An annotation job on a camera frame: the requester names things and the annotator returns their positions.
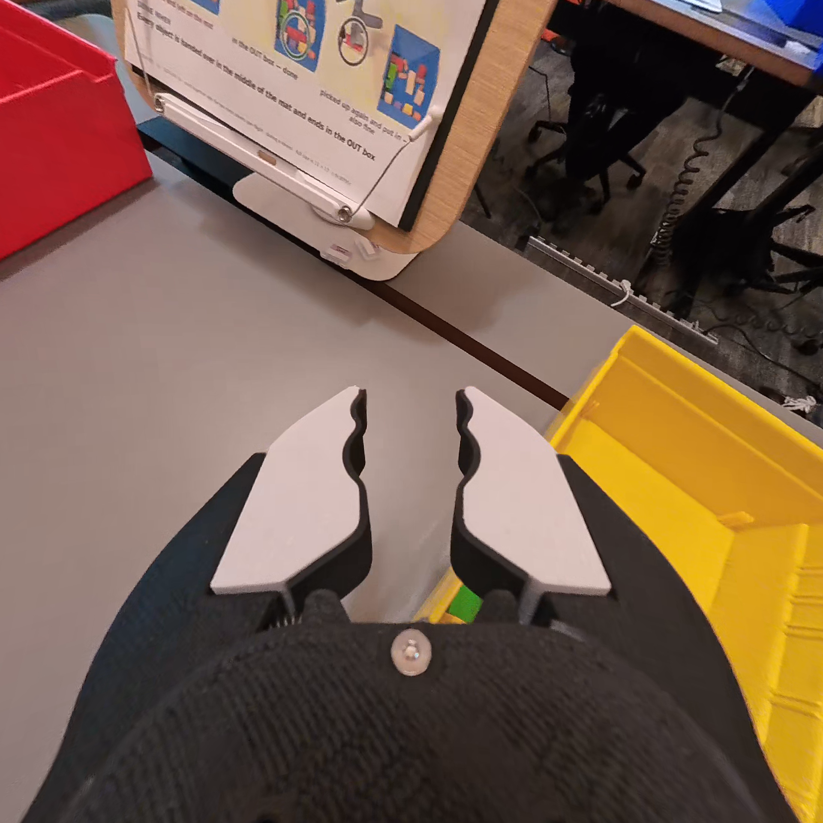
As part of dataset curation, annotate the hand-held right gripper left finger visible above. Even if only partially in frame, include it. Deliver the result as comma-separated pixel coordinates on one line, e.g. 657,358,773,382
210,386,373,628

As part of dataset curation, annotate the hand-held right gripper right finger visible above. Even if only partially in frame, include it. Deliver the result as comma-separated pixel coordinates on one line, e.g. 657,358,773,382
451,386,612,628

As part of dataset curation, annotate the green toy block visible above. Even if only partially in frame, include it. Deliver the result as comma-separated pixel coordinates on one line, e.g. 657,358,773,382
448,586,484,625

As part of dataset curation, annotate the yellow plastic bin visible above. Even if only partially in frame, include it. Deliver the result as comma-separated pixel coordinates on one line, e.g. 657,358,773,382
411,325,823,823

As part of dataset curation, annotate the wooden book stand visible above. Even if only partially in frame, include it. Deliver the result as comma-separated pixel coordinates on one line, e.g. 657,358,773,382
111,0,559,282

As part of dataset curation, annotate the black office chair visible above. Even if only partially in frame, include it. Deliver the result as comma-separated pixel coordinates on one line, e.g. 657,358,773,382
526,0,689,203

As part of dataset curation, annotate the instruction sheet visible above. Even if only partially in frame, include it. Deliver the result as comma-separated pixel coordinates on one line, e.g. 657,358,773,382
123,0,491,227

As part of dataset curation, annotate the red plastic bin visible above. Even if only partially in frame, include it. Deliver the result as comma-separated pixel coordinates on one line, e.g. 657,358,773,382
0,0,154,261

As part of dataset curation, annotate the wooden desk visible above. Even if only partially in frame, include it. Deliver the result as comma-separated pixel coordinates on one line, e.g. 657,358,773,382
607,0,823,91

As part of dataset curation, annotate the blue plastic bin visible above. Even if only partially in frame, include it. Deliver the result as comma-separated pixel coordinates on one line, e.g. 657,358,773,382
749,0,823,45

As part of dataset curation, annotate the coiled black cable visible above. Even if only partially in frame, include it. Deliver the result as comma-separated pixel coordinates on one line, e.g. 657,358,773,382
651,64,753,258

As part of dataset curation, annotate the black desk frame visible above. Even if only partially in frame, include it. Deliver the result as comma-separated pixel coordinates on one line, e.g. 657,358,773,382
662,90,823,316

